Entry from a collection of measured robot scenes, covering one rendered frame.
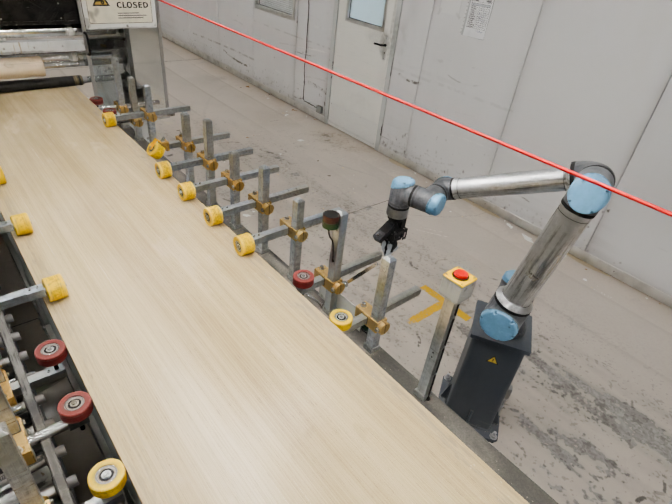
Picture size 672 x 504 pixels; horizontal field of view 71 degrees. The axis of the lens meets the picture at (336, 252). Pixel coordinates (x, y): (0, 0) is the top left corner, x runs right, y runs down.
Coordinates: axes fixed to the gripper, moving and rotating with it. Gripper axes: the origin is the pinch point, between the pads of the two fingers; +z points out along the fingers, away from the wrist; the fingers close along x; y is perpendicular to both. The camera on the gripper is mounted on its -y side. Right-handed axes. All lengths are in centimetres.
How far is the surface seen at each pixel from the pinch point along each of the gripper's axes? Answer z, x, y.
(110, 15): -53, 247, -23
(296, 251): -3.4, 19.3, -34.4
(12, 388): 1, 11, -140
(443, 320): -23, -55, -35
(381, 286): -18.5, -29.3, -35.3
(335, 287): -3.2, -7.7, -35.6
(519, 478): 13, -93, -33
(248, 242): -14, 22, -56
